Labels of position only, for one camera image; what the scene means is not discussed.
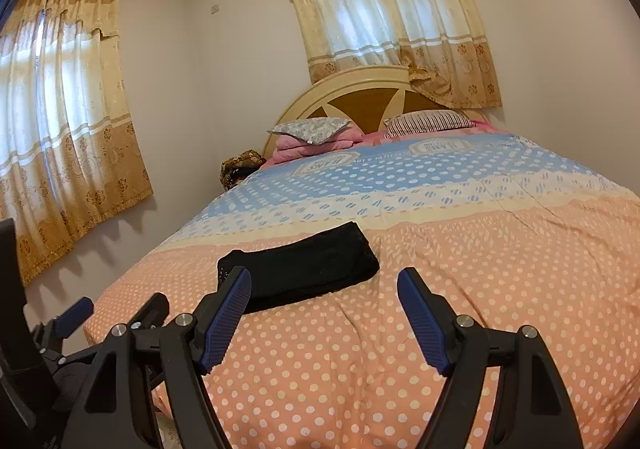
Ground black pants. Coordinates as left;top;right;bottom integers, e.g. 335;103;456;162
216;222;381;315

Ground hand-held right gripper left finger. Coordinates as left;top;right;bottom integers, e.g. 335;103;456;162
62;266;253;449

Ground striped pillow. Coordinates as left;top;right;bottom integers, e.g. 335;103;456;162
384;110;476;138

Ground beige floral curtain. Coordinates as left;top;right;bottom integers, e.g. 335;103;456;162
0;0;153;287
277;0;503;110

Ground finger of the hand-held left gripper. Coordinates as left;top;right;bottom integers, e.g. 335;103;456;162
32;297;96;365
127;293;171;331

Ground grey patterned pillow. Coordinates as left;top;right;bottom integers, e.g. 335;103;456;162
267;118;352;146

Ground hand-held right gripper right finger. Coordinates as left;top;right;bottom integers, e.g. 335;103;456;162
396;267;585;449

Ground cream and wood headboard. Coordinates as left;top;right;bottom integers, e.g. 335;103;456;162
262;65;493;157

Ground brown patterned cloth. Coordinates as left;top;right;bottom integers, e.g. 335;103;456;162
220;151;266;190

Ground pink folded blanket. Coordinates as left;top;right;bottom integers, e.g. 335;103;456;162
270;125;366;164

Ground polka dot bedspread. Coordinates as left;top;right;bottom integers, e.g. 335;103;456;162
82;126;640;449

